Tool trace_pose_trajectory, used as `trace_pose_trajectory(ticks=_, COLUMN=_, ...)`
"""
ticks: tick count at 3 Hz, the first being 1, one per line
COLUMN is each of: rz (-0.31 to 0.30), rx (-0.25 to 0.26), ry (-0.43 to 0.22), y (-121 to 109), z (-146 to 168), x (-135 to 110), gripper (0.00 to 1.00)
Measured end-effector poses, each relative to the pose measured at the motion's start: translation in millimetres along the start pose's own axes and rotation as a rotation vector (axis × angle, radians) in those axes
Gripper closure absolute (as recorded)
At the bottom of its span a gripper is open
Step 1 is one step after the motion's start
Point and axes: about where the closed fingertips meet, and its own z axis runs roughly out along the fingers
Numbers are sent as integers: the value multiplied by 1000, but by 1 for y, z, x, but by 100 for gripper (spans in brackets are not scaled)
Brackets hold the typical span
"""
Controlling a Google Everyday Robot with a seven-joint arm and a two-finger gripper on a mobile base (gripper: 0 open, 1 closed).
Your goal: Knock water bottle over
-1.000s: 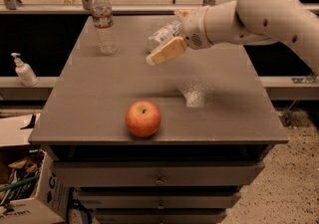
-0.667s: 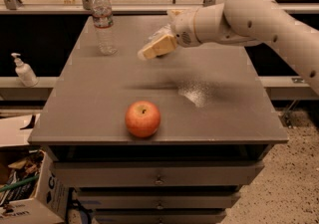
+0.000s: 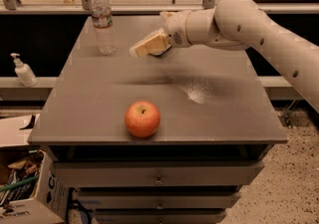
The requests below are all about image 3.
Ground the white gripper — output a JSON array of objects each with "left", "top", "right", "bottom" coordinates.
[{"left": 130, "top": 10, "right": 191, "bottom": 57}]

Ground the red apple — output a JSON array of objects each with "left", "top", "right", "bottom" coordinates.
[{"left": 125, "top": 101, "right": 160, "bottom": 138}]

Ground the grey drawer cabinet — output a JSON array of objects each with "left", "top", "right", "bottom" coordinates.
[{"left": 29, "top": 16, "right": 286, "bottom": 224}]

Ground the clear water bottle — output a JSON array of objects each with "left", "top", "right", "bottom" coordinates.
[{"left": 91, "top": 0, "right": 116, "bottom": 55}]

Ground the white pump dispenser bottle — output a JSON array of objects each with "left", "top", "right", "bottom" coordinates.
[{"left": 11, "top": 53, "right": 38, "bottom": 88}]

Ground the green stick in box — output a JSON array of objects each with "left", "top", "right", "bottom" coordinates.
[{"left": 0, "top": 175, "right": 40, "bottom": 193}]

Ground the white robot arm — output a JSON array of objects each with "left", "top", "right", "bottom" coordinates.
[{"left": 130, "top": 0, "right": 319, "bottom": 112}]

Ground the white cardboard box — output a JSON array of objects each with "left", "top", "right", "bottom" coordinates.
[{"left": 0, "top": 114, "right": 68, "bottom": 224}]

